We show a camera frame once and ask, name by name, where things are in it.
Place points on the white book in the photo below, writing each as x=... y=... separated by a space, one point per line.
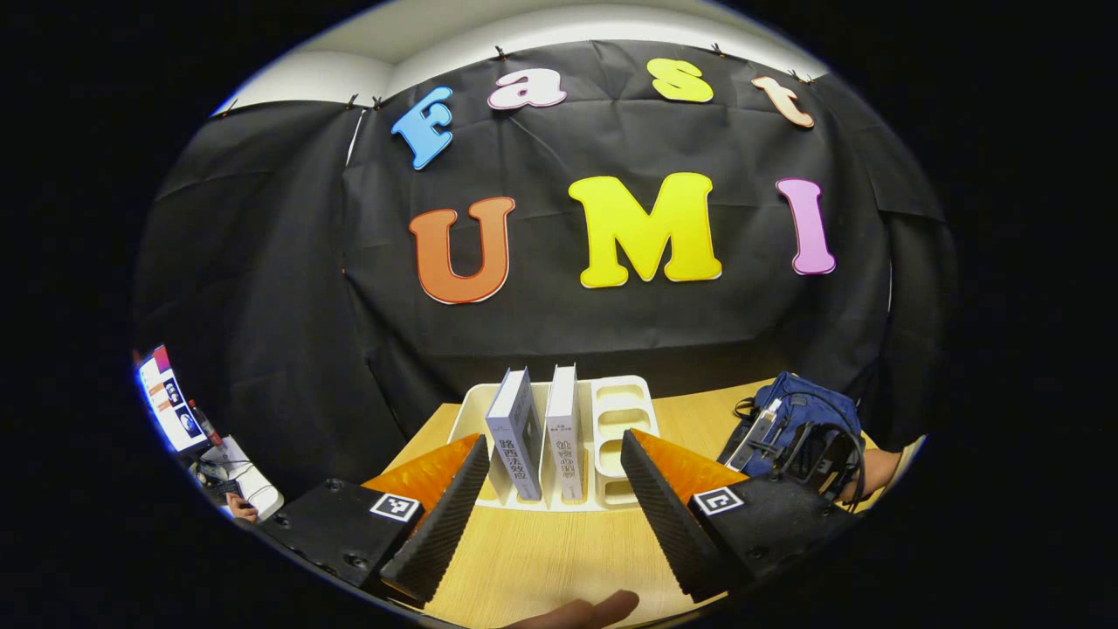
x=565 y=437

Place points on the grey book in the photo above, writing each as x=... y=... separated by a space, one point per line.
x=515 y=437

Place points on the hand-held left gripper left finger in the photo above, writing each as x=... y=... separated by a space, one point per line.
x=441 y=524

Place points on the red bottle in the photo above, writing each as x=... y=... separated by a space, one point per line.
x=210 y=428

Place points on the white object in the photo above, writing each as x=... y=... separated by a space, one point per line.
x=258 y=489

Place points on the computer monitor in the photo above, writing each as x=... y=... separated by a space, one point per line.
x=170 y=402

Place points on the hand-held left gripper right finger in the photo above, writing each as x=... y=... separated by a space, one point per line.
x=668 y=524

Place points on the white bookshelf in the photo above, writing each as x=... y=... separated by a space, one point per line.
x=611 y=402

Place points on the blue schoolbag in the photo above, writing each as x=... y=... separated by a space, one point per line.
x=812 y=406

